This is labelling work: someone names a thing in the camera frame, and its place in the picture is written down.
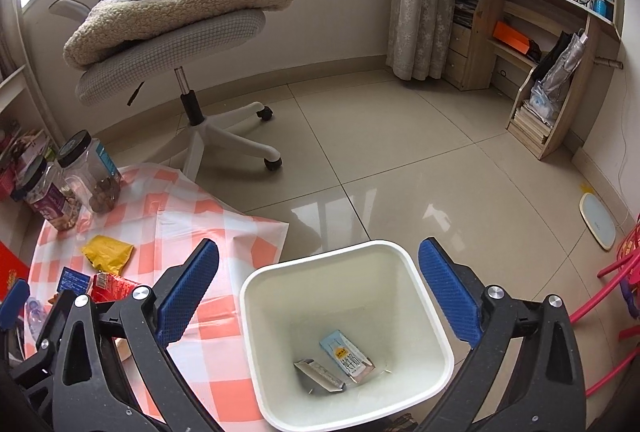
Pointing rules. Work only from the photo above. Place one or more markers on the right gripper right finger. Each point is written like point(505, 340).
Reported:
point(546, 390)

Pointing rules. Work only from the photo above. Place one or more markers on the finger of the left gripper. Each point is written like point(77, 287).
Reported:
point(13, 304)

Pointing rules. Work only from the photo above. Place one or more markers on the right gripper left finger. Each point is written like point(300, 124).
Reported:
point(149, 320)

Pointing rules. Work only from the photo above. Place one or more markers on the crushed clear plastic bottle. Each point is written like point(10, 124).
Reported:
point(36, 316)

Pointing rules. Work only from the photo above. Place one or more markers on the red noodle snack bag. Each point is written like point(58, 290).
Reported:
point(107, 288)

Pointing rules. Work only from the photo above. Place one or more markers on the yellow snack wrapper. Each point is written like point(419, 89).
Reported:
point(107, 255)

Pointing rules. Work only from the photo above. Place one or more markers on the light blue milk carton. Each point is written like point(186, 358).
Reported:
point(353, 363)

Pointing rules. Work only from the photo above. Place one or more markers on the dark blue milk carton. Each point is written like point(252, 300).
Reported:
point(73, 280)

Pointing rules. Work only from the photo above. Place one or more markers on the white plastic trash bin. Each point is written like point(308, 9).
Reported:
point(374, 295)

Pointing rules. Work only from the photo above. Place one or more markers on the red gift box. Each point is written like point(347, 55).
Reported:
point(11, 269)

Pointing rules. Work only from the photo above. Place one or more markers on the purple label nut jar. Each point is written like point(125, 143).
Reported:
point(43, 187)

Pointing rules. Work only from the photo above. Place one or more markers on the clear jar with nuts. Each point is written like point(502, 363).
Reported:
point(90, 172)

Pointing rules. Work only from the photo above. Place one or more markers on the white bathroom scale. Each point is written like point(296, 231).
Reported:
point(598, 220)

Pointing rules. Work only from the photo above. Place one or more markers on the white bookshelf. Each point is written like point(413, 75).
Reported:
point(24, 135)

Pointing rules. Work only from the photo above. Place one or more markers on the beige fleece blanket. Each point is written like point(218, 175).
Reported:
point(112, 23)

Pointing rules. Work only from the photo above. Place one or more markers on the grey white office chair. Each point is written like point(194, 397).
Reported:
point(135, 62)

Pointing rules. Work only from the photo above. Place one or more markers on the wooden desk shelf unit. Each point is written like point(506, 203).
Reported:
point(541, 52)

